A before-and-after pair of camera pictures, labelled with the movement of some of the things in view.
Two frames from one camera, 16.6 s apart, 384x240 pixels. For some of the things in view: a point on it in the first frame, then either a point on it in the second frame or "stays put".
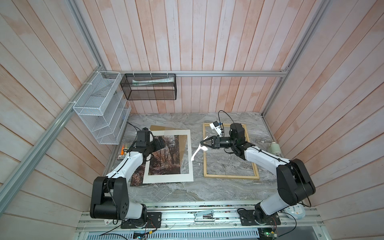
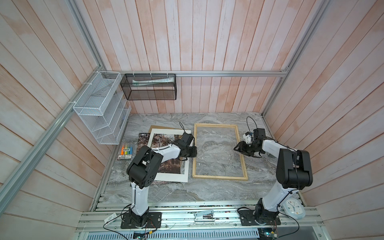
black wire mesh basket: (149, 86) stays put
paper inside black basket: (135, 83) stays put
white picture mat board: (161, 178) stays put
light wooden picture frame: (204, 124) → (194, 158)
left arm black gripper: (157, 146) → (194, 151)
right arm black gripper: (215, 141) → (241, 148)
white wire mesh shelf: (106, 111) stays put
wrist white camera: (215, 125) → (247, 137)
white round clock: (297, 211) stays put
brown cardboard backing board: (182, 138) stays put
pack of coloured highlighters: (122, 156) stays put
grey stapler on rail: (204, 216) stays put
